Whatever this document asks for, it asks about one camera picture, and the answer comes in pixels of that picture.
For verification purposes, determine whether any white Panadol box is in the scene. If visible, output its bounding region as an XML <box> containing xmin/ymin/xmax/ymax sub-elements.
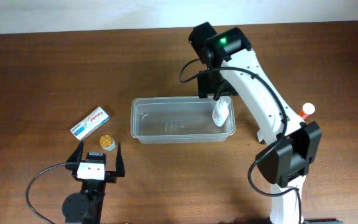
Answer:
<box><xmin>70</xmin><ymin>106</ymin><xmax>110</xmax><ymax>141</ymax></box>

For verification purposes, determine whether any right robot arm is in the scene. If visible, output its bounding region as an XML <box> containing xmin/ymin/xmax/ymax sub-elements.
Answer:
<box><xmin>188</xmin><ymin>22</ymin><xmax>322</xmax><ymax>223</ymax></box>

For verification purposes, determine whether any orange tube white cap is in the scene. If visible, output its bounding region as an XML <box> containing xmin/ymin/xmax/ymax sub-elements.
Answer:
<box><xmin>298</xmin><ymin>103</ymin><xmax>315</xmax><ymax>119</ymax></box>

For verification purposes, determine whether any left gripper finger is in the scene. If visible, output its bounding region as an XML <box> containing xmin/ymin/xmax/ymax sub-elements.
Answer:
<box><xmin>115</xmin><ymin>143</ymin><xmax>125</xmax><ymax>173</ymax></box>
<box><xmin>67</xmin><ymin>141</ymin><xmax>84</xmax><ymax>162</ymax></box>

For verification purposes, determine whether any dark bottle white cap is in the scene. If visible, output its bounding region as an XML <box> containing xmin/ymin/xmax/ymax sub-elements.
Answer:
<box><xmin>257</xmin><ymin>129</ymin><xmax>265</xmax><ymax>144</ymax></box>

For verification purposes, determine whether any white spray bottle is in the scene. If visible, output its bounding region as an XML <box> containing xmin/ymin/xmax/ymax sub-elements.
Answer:
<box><xmin>212</xmin><ymin>96</ymin><xmax>231</xmax><ymax>127</ymax></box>

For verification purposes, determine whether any clear plastic container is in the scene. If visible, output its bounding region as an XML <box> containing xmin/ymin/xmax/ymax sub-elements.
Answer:
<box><xmin>131</xmin><ymin>96</ymin><xmax>236</xmax><ymax>144</ymax></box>

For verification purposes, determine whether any small jar gold lid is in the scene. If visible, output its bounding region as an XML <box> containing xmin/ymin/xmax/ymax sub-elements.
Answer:
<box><xmin>99</xmin><ymin>134</ymin><xmax>116</xmax><ymax>151</ymax></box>

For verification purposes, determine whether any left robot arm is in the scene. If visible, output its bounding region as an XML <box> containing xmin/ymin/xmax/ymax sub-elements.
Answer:
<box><xmin>62</xmin><ymin>141</ymin><xmax>126</xmax><ymax>223</ymax></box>

